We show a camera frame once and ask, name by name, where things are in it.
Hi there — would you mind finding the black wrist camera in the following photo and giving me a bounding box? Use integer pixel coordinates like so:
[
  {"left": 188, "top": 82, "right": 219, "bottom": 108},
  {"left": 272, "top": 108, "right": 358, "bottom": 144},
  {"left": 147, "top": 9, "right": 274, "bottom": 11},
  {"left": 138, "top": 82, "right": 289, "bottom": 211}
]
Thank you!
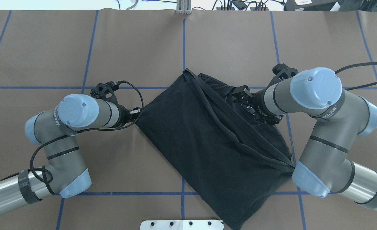
[
  {"left": 90, "top": 81, "right": 120, "bottom": 104},
  {"left": 267, "top": 64, "right": 299, "bottom": 87}
]

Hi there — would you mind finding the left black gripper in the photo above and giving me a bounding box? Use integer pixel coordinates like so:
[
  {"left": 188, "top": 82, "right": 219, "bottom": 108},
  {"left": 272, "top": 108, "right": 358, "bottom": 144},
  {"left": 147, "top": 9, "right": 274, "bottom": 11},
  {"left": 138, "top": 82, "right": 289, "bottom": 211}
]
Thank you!
[{"left": 118, "top": 105, "right": 143, "bottom": 128}]

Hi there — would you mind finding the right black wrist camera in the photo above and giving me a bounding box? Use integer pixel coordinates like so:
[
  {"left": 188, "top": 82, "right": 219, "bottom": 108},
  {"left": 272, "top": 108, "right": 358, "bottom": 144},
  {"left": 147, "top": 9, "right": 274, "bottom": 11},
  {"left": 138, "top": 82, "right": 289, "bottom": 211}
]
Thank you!
[{"left": 267, "top": 64, "right": 299, "bottom": 87}]

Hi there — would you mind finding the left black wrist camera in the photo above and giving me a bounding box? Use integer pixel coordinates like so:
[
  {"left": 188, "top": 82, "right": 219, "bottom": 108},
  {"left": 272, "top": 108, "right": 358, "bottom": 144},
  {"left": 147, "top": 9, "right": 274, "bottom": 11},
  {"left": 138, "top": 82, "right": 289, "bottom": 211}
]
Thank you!
[{"left": 90, "top": 81, "right": 120, "bottom": 104}]

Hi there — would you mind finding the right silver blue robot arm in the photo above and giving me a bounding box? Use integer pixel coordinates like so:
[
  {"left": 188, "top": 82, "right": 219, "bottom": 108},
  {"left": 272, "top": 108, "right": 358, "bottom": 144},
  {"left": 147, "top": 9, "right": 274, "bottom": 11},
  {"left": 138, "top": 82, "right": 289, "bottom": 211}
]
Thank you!
[{"left": 232, "top": 64, "right": 377, "bottom": 211}]

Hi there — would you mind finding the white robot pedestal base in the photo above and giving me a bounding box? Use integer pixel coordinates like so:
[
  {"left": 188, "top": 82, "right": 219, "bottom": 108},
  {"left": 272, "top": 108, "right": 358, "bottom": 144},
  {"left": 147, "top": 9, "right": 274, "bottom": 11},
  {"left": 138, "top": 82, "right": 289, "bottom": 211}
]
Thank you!
[{"left": 140, "top": 219, "right": 225, "bottom": 230}]

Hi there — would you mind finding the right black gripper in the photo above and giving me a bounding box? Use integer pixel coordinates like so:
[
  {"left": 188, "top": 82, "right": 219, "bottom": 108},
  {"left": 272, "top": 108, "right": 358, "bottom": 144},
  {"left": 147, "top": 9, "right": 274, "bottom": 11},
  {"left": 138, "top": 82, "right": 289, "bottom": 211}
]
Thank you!
[{"left": 232, "top": 85, "right": 283, "bottom": 126}]

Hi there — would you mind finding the black graphic t-shirt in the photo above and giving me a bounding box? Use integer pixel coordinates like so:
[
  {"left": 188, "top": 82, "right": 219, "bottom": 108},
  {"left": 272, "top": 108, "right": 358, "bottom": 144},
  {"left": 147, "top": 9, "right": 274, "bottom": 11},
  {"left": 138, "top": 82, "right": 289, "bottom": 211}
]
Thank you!
[{"left": 136, "top": 69, "right": 295, "bottom": 230}]

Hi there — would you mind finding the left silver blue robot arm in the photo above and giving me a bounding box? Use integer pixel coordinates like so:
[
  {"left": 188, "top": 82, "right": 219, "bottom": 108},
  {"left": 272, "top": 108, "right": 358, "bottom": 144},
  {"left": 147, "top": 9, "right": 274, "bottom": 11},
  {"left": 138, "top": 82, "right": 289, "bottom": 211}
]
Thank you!
[{"left": 0, "top": 94, "right": 143, "bottom": 216}]

